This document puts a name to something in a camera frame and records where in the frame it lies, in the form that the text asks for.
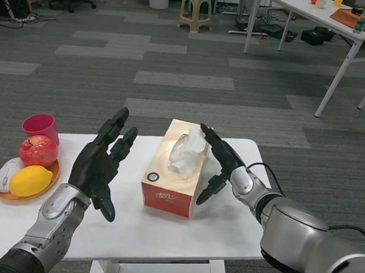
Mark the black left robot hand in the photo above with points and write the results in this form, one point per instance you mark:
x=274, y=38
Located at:
x=92, y=168

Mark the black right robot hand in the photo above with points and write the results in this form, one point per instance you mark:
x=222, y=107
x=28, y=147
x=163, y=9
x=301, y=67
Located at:
x=227, y=160

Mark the orange wood-print tissue box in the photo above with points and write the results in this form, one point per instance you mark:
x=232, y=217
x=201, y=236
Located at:
x=163, y=160

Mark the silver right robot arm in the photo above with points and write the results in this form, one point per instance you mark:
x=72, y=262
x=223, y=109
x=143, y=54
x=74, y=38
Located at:
x=288, y=227

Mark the red apple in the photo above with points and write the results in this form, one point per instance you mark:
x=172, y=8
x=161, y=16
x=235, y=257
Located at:
x=37, y=151

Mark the yellow lemon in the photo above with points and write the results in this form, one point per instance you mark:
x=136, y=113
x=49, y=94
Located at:
x=30, y=180

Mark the pink plastic cup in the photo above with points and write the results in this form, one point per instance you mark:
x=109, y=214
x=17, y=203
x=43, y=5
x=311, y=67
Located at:
x=40, y=129

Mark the orange round plate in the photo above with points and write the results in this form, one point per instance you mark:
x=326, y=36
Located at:
x=17, y=198

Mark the white computer mouse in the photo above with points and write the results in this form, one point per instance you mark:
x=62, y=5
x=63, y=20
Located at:
x=6, y=173

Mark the black flat case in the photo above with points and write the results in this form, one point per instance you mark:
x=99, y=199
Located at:
x=276, y=32

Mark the beige plastic stool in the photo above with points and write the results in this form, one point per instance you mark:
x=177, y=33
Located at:
x=195, y=18

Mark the black soft bag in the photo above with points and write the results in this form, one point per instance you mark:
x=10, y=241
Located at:
x=316, y=36

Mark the white power strip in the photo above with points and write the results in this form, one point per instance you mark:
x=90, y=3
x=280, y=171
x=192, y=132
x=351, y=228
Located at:
x=26, y=18

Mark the large white office desk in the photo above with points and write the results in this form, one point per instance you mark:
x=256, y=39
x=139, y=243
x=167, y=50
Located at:
x=299, y=8

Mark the orange flat tray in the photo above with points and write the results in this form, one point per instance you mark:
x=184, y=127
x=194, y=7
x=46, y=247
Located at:
x=342, y=15

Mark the yellow cup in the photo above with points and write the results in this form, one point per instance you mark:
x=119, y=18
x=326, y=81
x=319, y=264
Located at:
x=338, y=1

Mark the clear water bottle green label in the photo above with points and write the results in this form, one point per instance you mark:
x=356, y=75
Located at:
x=363, y=20

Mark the white table base frame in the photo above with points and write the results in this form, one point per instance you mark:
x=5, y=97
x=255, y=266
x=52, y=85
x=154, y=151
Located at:
x=163, y=268

